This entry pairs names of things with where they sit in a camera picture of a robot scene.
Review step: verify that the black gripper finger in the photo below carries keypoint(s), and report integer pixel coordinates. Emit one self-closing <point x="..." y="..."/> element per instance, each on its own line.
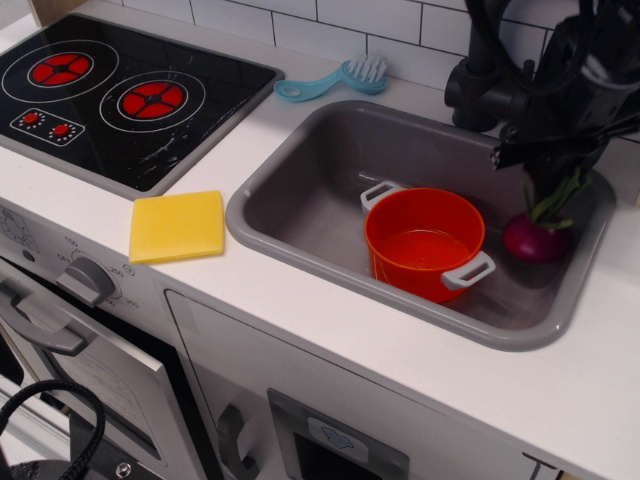
<point x="582" y="160"/>
<point x="546" y="174"/>

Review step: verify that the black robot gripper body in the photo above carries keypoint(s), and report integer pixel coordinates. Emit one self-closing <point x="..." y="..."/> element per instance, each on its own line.
<point x="573" y="123"/>

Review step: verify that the purple toy beet green leaves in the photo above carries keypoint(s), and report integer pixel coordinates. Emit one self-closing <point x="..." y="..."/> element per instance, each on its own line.
<point x="541" y="234"/>

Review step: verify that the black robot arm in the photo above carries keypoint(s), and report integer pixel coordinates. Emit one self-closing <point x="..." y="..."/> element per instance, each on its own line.
<point x="595" y="68"/>

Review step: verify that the grey toy sink basin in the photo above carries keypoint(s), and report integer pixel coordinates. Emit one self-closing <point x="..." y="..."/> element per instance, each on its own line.
<point x="302" y="206"/>

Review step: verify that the black toy faucet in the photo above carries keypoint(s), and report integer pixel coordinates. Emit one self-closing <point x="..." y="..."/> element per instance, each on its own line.
<point x="479" y="93"/>

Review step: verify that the light blue dish brush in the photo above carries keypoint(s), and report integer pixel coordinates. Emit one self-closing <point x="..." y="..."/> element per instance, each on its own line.
<point x="364" y="73"/>

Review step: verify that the grey dishwasher panel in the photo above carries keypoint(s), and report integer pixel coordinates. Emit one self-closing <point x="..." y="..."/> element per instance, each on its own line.
<point x="316" y="446"/>

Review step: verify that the yellow sponge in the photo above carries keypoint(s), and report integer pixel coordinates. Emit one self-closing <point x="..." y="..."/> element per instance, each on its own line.
<point x="177" y="227"/>

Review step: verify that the black toy stove top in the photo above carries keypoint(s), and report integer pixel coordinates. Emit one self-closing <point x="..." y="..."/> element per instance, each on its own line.
<point x="127" y="111"/>

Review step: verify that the silver oven door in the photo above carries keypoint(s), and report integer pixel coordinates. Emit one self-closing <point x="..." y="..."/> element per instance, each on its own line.
<point x="143" y="417"/>

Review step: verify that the grey oven knob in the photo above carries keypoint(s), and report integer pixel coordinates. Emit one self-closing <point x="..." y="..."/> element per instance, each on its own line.
<point x="85" y="280"/>

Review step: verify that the orange toy pot grey handles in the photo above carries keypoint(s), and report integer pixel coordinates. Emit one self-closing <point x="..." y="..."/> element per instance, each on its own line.
<point x="424" y="241"/>

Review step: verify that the grey cabinet door handle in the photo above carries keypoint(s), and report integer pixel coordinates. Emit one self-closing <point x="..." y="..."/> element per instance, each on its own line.
<point x="230" y="426"/>

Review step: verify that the grey oven door handle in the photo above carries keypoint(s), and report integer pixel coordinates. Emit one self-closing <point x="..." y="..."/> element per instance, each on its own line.
<point x="42" y="323"/>

